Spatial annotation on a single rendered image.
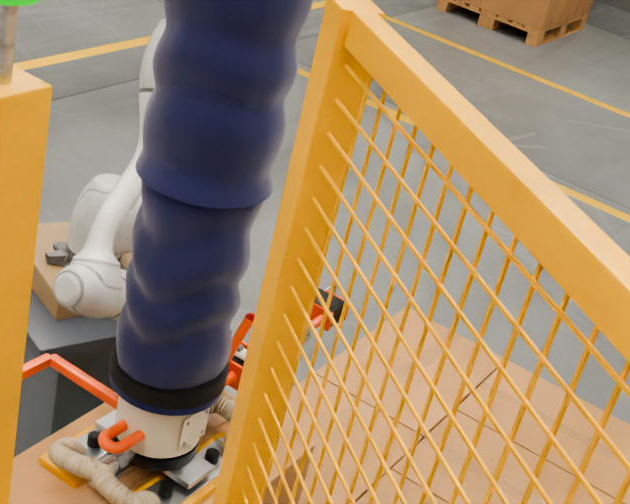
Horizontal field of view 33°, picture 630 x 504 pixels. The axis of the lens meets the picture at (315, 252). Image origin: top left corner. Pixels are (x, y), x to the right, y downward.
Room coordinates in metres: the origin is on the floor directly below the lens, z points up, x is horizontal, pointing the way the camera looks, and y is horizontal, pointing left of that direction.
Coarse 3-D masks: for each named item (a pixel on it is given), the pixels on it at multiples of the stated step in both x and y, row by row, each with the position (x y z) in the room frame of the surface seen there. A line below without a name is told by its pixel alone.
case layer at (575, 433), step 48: (384, 336) 2.99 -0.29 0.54; (432, 336) 3.06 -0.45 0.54; (336, 384) 2.65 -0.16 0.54; (480, 384) 2.86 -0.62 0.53; (528, 384) 2.91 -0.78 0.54; (336, 432) 2.42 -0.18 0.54; (384, 432) 2.47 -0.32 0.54; (432, 432) 2.53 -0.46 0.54; (528, 432) 2.65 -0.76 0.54; (576, 432) 2.71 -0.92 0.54; (624, 432) 2.78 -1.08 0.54; (336, 480) 2.22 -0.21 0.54; (384, 480) 2.27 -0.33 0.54; (432, 480) 2.32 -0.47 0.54; (480, 480) 2.37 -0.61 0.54; (528, 480) 2.42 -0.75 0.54
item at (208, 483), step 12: (204, 444) 1.72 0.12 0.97; (216, 444) 1.72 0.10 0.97; (204, 456) 1.67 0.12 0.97; (216, 456) 1.66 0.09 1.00; (216, 468) 1.65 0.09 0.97; (156, 480) 1.58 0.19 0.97; (168, 480) 1.55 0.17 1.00; (204, 480) 1.60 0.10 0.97; (216, 480) 1.62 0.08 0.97; (156, 492) 1.54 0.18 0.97; (168, 492) 1.53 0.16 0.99; (180, 492) 1.55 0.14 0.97; (192, 492) 1.56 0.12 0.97; (204, 492) 1.58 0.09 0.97
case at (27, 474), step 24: (96, 408) 1.77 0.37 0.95; (72, 432) 1.67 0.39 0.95; (216, 432) 1.79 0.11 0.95; (288, 432) 1.85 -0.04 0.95; (24, 456) 1.57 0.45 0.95; (24, 480) 1.51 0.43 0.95; (48, 480) 1.52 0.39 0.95; (120, 480) 1.57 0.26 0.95; (144, 480) 1.59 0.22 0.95; (288, 480) 1.75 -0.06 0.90
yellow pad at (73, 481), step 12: (84, 432) 1.66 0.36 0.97; (96, 432) 1.64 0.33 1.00; (84, 444) 1.62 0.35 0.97; (96, 444) 1.62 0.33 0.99; (48, 456) 1.57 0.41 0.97; (96, 456) 1.60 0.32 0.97; (48, 468) 1.55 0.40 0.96; (60, 468) 1.54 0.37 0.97; (72, 480) 1.52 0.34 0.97; (84, 480) 1.54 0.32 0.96
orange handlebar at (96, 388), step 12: (36, 360) 1.70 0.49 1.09; (48, 360) 1.71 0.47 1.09; (60, 360) 1.71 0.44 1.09; (24, 372) 1.65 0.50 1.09; (36, 372) 1.68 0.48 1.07; (60, 372) 1.70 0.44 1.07; (72, 372) 1.69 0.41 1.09; (84, 372) 1.70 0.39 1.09; (228, 372) 1.82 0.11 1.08; (84, 384) 1.67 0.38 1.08; (96, 384) 1.67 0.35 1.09; (228, 384) 1.80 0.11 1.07; (96, 396) 1.66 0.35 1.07; (108, 396) 1.64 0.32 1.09; (120, 420) 1.58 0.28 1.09; (108, 432) 1.54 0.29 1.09; (120, 432) 1.56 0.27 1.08; (108, 444) 1.51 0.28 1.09; (120, 444) 1.51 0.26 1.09; (132, 444) 1.53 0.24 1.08
